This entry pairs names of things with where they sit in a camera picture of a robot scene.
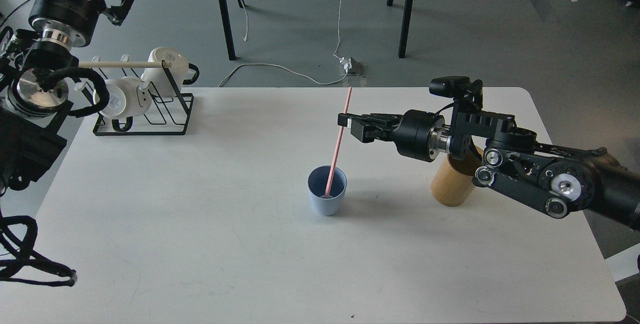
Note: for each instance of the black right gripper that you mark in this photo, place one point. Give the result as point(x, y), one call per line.
point(413, 132)

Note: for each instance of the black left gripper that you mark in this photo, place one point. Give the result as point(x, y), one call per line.
point(62, 8)

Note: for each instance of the blue plastic cup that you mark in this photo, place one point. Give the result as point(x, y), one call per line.
point(323, 201)

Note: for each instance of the pink chopstick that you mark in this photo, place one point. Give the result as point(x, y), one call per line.
point(337, 146)

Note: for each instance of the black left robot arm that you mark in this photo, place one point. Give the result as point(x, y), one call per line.
point(45, 84)

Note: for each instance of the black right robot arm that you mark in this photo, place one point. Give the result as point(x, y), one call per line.
point(553, 180)

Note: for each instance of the white power adapter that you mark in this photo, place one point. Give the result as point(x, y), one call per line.
point(351, 67)

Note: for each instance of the bamboo cylindrical holder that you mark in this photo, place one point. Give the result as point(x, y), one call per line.
point(452, 183)

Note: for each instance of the white mug front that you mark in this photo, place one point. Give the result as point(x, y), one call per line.
point(128, 97)

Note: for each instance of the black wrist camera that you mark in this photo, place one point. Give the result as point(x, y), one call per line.
point(459, 88)

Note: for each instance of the black wire mug rack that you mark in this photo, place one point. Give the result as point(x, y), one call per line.
point(170, 109)

